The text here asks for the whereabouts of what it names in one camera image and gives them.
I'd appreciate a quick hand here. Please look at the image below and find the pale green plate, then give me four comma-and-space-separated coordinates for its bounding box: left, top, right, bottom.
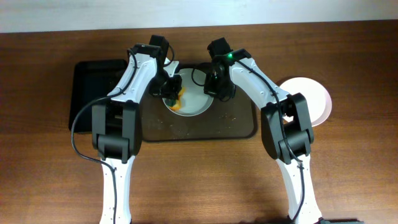
163, 68, 213, 117

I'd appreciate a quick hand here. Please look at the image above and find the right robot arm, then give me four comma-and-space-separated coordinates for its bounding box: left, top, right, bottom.
204, 37, 323, 223

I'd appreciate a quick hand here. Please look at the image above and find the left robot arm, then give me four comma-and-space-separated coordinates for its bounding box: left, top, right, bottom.
91, 35, 182, 223

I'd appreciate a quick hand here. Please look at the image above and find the black small tray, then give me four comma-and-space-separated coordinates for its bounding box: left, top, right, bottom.
68, 59, 127, 128

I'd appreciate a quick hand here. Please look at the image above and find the green yellow sponge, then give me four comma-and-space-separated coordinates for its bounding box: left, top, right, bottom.
164, 87, 185, 111

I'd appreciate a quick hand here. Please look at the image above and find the dark brown tray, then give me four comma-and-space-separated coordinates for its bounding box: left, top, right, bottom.
140, 88, 258, 142

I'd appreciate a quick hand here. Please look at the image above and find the pink plate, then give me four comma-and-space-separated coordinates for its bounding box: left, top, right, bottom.
279, 77, 333, 128

